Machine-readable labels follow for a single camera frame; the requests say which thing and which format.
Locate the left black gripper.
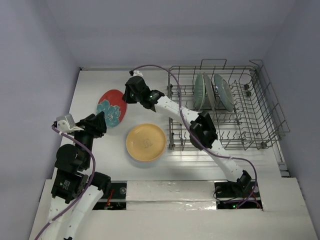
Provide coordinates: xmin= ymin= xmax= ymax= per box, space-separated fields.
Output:
xmin=72 ymin=110 xmax=107 ymax=167

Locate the white plate with floral face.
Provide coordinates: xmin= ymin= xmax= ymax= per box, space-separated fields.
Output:
xmin=96 ymin=89 xmax=127 ymax=129

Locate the yellow plate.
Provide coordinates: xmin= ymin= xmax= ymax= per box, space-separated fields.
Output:
xmin=125 ymin=123 xmax=167 ymax=156

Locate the green plate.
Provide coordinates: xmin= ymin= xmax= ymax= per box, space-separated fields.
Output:
xmin=193 ymin=73 xmax=206 ymax=111

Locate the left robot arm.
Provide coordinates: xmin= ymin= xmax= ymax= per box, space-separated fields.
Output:
xmin=35 ymin=112 xmax=111 ymax=240

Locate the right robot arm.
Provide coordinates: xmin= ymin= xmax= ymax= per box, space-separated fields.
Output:
xmin=122 ymin=73 xmax=252 ymax=197

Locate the grey plate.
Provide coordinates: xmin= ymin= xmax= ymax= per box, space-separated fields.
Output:
xmin=203 ymin=72 xmax=216 ymax=111

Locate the blue patterned plate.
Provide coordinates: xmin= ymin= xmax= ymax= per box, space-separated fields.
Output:
xmin=214 ymin=74 xmax=235 ymax=113

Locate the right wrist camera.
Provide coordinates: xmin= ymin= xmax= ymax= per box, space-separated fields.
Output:
xmin=129 ymin=70 xmax=143 ymax=78

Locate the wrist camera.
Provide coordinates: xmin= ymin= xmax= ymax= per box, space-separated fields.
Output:
xmin=53 ymin=113 xmax=84 ymax=134
xmin=129 ymin=70 xmax=143 ymax=78

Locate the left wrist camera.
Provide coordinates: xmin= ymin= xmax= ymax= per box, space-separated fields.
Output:
xmin=53 ymin=113 xmax=84 ymax=134

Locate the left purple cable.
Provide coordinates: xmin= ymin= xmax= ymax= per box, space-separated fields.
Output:
xmin=36 ymin=124 xmax=97 ymax=240

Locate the metal wire dish rack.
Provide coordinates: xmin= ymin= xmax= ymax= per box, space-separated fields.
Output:
xmin=167 ymin=59 xmax=290 ymax=150

